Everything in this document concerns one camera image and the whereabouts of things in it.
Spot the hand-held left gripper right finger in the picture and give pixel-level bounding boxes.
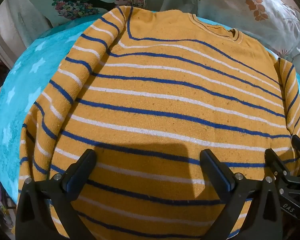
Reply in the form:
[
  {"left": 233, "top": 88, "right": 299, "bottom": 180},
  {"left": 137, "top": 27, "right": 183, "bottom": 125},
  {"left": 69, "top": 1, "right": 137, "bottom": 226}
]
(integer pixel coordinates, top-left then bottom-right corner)
[{"left": 199, "top": 149, "right": 283, "bottom": 240}]

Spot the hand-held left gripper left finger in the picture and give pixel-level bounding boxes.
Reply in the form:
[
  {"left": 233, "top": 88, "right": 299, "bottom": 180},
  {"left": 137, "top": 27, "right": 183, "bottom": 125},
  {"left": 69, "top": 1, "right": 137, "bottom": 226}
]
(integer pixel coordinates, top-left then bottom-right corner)
[{"left": 15, "top": 149, "right": 98, "bottom": 240}]

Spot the yellow striped sweater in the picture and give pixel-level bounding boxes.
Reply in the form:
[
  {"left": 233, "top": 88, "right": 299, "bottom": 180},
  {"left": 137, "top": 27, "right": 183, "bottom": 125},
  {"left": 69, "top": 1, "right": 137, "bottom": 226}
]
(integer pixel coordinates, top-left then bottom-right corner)
[{"left": 18, "top": 5, "right": 300, "bottom": 239}]

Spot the turquoise star blanket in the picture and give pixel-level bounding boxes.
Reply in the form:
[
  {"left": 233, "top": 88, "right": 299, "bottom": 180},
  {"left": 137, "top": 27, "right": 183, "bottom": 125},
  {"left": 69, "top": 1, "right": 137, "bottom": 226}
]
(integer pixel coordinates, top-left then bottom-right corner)
[{"left": 0, "top": 11, "right": 300, "bottom": 205}]

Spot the white leaf print pillow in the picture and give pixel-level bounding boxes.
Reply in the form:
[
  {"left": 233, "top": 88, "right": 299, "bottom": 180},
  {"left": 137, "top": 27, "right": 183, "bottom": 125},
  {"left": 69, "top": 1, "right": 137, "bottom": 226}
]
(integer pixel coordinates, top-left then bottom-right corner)
[{"left": 197, "top": 0, "right": 300, "bottom": 62}]

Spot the beige curtain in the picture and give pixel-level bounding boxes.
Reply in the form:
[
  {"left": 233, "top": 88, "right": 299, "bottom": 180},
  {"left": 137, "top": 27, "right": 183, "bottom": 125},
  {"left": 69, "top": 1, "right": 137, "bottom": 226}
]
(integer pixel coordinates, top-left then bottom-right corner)
[{"left": 0, "top": 0, "right": 54, "bottom": 69}]

